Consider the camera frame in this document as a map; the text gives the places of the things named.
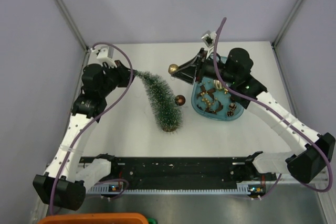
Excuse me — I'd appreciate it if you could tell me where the gold glitter ball ornament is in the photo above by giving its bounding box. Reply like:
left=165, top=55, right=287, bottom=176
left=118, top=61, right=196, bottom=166
left=168, top=64, right=179, bottom=75

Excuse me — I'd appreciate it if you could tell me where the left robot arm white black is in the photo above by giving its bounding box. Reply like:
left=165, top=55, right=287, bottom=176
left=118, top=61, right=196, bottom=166
left=33, top=60, right=133, bottom=210

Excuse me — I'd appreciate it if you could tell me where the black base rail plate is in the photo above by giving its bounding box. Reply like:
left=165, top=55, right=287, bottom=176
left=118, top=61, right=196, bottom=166
left=78, top=155, right=281, bottom=184

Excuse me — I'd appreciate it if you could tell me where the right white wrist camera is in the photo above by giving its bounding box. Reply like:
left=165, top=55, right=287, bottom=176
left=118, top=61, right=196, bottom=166
left=201, top=30, right=217, bottom=49

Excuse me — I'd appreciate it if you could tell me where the green object at bottom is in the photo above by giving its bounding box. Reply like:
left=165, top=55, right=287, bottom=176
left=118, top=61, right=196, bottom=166
left=147, top=218, right=157, bottom=224

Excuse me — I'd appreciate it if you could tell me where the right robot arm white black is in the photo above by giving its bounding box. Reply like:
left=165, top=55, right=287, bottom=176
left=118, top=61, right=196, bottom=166
left=169, top=48, right=335, bottom=184

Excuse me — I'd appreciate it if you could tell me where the pine cone ornament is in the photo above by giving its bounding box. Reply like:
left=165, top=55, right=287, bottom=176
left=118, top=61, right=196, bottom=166
left=226, top=110, right=235, bottom=117
left=228, top=103, right=237, bottom=111

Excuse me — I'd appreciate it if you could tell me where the orange plastic bin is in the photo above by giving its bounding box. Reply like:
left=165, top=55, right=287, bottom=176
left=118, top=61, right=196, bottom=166
left=38, top=213, right=149, bottom=224

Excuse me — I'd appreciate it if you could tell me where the left aluminium frame post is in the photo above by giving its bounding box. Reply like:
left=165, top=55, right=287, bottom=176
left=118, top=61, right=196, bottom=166
left=54, top=0, right=88, bottom=51

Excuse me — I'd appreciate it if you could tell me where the large gold ball ornament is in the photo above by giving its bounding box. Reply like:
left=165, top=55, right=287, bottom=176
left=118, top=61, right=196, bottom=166
left=213, top=80, right=225, bottom=91

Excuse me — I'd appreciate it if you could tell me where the teal plastic tray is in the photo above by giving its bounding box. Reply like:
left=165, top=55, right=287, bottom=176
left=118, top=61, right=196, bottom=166
left=191, top=55, right=246, bottom=122

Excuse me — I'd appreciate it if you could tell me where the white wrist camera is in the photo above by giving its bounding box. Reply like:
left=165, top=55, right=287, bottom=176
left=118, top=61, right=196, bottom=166
left=201, top=30, right=217, bottom=49
left=91, top=46, right=116, bottom=68

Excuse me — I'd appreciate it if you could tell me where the white cable duct strip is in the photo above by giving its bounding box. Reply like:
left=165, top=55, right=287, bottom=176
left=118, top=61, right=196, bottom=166
left=87, top=182, right=251, bottom=195

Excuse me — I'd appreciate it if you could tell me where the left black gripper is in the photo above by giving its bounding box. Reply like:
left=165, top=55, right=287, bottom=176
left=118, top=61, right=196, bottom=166
left=98, top=60, right=138, bottom=97

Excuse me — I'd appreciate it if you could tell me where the right aluminium frame post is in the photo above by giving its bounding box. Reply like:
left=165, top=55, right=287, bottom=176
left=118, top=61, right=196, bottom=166
left=271, top=0, right=306, bottom=50

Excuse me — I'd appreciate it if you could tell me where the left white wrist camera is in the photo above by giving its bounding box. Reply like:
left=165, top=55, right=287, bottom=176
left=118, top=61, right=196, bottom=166
left=91, top=46, right=116, bottom=68

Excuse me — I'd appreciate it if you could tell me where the small green christmas tree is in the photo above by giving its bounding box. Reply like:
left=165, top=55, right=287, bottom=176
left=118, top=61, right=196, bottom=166
left=134, top=70, right=182, bottom=132

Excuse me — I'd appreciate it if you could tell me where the dark red ball ornament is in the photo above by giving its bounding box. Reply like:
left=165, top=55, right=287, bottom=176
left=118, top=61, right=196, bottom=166
left=175, top=95, right=186, bottom=106

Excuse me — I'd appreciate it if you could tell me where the aluminium frame post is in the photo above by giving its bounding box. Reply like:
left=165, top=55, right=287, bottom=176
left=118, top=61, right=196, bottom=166
left=54, top=0, right=88, bottom=51
left=271, top=0, right=306, bottom=50

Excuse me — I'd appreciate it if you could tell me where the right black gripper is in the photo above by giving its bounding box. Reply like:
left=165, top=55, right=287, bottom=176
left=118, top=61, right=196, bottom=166
left=172, top=49, right=237, bottom=86

